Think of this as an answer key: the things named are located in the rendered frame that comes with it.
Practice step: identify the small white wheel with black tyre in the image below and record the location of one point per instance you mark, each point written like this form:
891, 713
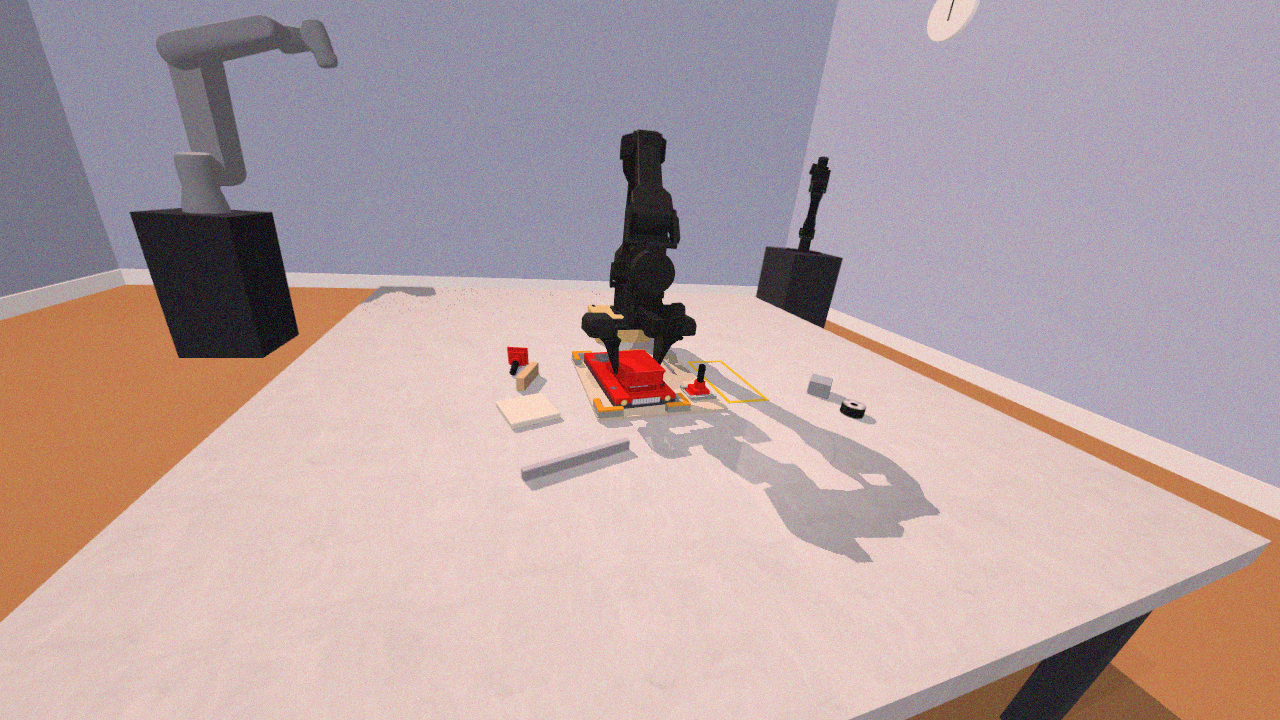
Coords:
852, 409

